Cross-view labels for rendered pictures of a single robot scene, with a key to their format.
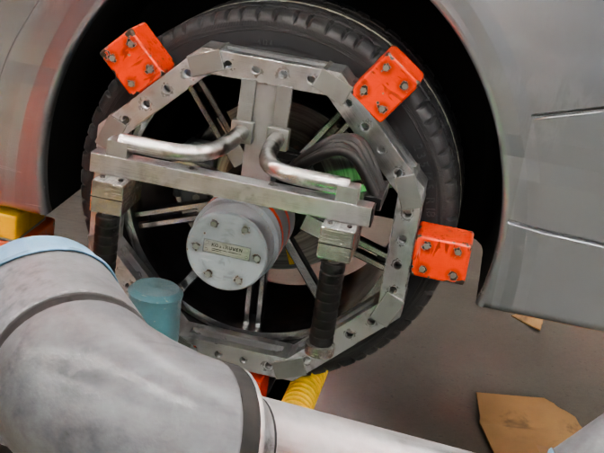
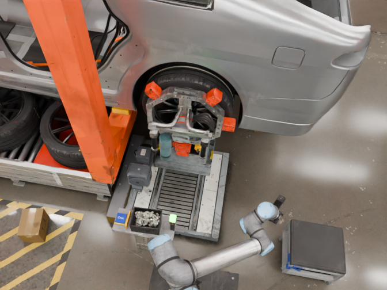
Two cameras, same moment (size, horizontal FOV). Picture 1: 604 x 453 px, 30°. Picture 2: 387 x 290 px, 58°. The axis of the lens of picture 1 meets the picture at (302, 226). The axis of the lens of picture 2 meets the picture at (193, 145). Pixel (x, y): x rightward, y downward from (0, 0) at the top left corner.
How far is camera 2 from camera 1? 1.35 m
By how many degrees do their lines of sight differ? 36
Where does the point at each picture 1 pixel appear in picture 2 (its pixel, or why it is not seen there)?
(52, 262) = (162, 248)
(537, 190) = (250, 110)
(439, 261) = (228, 128)
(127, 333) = (176, 267)
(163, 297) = (167, 141)
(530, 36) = (248, 84)
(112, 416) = (176, 280)
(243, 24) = (177, 81)
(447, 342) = not seen: hidden behind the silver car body
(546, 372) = not seen: hidden behind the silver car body
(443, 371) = not seen: hidden behind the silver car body
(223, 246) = (179, 136)
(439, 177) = (227, 109)
